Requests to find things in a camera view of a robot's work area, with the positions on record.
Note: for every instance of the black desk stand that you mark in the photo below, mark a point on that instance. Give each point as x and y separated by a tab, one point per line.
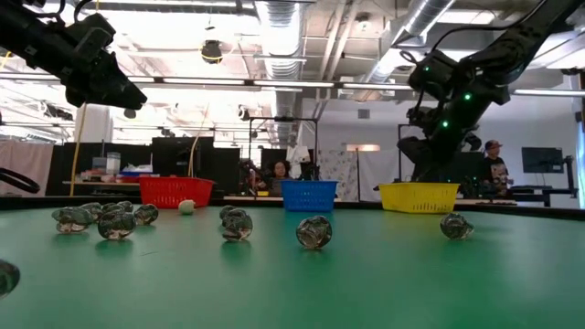
569	173

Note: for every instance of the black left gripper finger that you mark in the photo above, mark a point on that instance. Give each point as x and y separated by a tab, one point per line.
80	101
121	93

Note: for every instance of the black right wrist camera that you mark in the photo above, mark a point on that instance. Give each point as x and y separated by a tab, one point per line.
434	75

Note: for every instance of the yellow plastic basket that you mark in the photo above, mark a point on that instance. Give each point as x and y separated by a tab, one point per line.
419	197

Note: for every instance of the glowing wall light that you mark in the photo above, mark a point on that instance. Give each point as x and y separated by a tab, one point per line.
363	147

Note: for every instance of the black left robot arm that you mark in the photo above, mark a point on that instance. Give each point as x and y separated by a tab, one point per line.
27	41

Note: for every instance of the ribbed silver air duct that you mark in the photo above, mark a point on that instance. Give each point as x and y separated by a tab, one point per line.
281	41

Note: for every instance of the long ceiling strip light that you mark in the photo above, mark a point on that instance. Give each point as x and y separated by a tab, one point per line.
205	81

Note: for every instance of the cluttered work table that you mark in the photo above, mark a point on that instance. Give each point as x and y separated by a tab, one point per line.
91	183

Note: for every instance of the person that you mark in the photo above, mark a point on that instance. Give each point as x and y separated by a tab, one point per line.
496	171
279	170

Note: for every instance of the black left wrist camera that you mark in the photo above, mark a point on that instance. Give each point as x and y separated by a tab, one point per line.
93	36

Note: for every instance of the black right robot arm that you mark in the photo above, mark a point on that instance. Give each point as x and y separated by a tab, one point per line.
516	41

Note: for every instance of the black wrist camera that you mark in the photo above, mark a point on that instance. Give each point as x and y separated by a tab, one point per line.
93	36
434	75

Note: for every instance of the white plastic skull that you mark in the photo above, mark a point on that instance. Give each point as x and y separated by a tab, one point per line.
186	207

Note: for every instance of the white patterned sheet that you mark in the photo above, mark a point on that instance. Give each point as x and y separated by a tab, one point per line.
340	173

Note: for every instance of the smooth silver air duct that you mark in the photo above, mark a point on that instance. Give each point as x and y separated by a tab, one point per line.
422	18

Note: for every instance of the clear plastic container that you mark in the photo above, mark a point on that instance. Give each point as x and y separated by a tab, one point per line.
113	163

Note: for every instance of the black metal frame stand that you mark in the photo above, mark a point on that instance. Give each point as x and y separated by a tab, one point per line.
283	119

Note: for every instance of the clear glass skull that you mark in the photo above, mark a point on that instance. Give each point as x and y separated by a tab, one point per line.
226	210
314	232
92	210
71	220
457	226
146	214
125	205
8	279
109	207
237	227

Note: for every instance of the black wall monitor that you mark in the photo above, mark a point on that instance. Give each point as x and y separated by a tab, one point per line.
542	160

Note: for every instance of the cluster of grey pieces left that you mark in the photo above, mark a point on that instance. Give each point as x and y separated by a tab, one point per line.
116	225

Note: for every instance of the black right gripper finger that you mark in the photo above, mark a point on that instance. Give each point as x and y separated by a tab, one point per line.
422	160

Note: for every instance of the black round ceiling lamp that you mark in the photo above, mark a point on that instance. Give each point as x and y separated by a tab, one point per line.
130	114
243	113

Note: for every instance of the blue plastic basket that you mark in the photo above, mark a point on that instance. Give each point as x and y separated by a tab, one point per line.
309	195

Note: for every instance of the grey wall vent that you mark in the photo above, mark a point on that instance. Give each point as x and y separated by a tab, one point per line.
363	113

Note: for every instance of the black partition wall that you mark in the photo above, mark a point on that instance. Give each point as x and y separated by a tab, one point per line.
473	169
178	155

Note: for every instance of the black table border rail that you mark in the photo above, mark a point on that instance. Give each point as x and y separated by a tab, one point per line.
27	201

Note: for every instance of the pink curtain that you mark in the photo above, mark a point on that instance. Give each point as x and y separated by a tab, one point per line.
27	157

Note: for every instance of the white hanging cloth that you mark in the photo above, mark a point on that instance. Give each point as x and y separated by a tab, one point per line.
298	154

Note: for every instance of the black ceiling dome device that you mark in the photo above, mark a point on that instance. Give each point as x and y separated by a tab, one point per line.
211	51

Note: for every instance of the red plastic basket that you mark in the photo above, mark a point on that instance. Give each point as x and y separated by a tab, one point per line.
176	192

